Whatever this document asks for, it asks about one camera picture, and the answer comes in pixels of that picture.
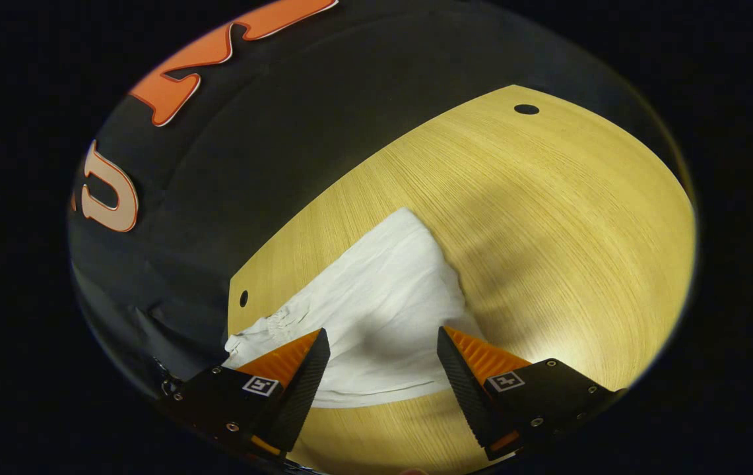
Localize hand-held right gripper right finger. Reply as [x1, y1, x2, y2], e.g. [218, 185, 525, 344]
[436, 325, 628, 462]

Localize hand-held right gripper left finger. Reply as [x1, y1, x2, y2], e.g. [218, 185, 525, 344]
[162, 328, 331, 462]

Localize white jeans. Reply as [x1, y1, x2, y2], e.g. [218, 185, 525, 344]
[223, 207, 486, 408]

